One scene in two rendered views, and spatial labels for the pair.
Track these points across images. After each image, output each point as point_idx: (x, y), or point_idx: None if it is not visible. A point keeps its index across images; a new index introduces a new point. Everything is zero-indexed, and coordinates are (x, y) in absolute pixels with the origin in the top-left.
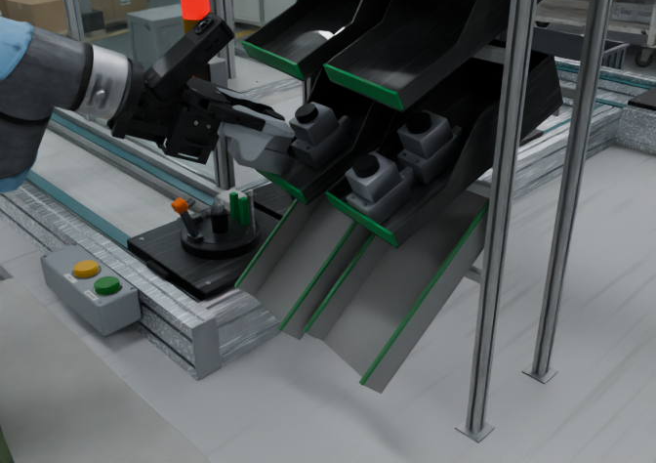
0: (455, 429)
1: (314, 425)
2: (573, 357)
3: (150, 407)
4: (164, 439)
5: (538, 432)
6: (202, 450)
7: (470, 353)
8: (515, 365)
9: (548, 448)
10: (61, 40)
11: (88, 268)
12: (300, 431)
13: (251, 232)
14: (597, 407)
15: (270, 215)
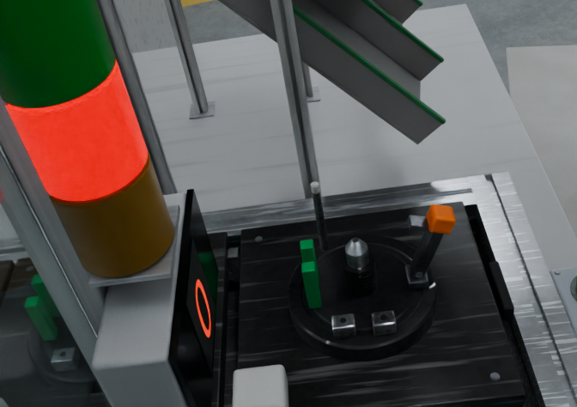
0: (320, 100)
1: (422, 143)
2: (161, 110)
3: (573, 227)
4: (571, 188)
5: (270, 79)
6: (538, 162)
7: (223, 147)
8: (209, 122)
9: (281, 69)
10: None
11: None
12: (439, 144)
13: (328, 245)
14: (210, 76)
15: (224, 347)
